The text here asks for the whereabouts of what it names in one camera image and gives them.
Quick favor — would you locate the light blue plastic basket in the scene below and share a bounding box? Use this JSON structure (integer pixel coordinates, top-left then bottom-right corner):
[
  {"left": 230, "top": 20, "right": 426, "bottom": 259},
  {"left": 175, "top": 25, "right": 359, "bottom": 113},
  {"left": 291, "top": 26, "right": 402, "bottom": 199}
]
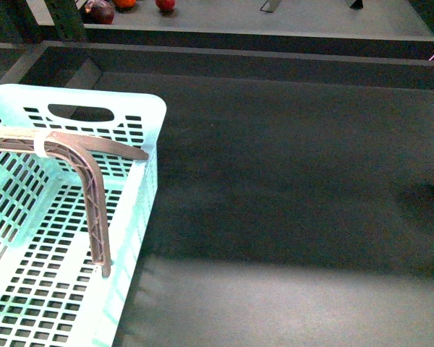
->
[{"left": 0, "top": 84, "right": 166, "bottom": 346}]

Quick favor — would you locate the red apple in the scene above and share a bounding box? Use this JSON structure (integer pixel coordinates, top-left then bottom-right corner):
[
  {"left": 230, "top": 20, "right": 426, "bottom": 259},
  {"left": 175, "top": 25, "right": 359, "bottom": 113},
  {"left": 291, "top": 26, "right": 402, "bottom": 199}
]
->
[{"left": 155, "top": 0, "right": 176, "bottom": 12}]

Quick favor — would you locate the dark purple apple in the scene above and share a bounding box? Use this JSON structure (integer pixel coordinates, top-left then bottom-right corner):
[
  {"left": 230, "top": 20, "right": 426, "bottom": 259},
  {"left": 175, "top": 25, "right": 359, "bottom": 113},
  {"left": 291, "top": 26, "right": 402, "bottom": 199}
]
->
[{"left": 84, "top": 0, "right": 115, "bottom": 25}]

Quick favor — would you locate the black lower display tray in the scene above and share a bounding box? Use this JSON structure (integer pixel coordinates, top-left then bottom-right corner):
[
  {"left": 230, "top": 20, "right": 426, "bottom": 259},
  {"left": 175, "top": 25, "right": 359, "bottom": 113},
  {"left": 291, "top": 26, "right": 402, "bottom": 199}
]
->
[{"left": 0, "top": 42, "right": 434, "bottom": 346}]

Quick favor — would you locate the black display tray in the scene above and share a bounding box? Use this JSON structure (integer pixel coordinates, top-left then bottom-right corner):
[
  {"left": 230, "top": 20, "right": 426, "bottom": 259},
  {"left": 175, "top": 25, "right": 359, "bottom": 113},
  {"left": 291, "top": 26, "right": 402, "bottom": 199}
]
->
[
  {"left": 85, "top": 1, "right": 434, "bottom": 62},
  {"left": 0, "top": 42, "right": 434, "bottom": 346}
]

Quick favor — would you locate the black shelf divider left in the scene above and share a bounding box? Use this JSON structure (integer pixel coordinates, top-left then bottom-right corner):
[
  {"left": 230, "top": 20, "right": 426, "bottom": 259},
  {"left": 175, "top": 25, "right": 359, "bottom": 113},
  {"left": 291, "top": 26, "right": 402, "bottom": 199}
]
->
[{"left": 260, "top": 0, "right": 281, "bottom": 13}]

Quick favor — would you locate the black shelf divider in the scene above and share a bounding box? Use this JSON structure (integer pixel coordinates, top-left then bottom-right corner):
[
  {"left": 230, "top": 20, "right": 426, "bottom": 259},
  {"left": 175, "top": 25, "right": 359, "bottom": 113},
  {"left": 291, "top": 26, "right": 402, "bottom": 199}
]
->
[
  {"left": 260, "top": 0, "right": 281, "bottom": 13},
  {"left": 345, "top": 0, "right": 363, "bottom": 10}
]

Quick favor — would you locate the white zip tie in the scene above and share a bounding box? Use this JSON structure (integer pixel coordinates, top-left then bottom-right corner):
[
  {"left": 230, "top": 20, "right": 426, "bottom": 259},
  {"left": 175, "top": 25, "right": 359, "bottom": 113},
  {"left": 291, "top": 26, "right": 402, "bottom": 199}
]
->
[{"left": 33, "top": 129, "right": 54, "bottom": 158}]

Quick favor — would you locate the orange fruit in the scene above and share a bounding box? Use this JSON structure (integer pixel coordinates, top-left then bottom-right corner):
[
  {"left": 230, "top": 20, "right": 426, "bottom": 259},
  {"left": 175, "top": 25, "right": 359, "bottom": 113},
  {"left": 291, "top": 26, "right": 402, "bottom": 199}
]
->
[{"left": 112, "top": 0, "right": 137, "bottom": 10}]

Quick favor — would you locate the black upper display tray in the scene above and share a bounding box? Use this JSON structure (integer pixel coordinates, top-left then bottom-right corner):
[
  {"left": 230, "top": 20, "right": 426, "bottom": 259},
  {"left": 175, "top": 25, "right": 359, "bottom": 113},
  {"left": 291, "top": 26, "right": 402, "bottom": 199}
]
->
[{"left": 85, "top": 1, "right": 434, "bottom": 62}]

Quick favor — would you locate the black shelf divider right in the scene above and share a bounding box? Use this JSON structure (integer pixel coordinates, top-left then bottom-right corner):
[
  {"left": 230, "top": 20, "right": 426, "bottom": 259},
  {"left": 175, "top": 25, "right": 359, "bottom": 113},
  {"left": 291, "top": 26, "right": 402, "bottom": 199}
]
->
[{"left": 345, "top": 0, "right": 363, "bottom": 10}]

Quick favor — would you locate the black perforated rack post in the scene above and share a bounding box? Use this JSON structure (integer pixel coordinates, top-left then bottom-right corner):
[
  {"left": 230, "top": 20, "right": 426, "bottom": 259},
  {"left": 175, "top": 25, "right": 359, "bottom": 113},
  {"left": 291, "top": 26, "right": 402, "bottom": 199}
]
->
[{"left": 44, "top": 0, "right": 88, "bottom": 43}]

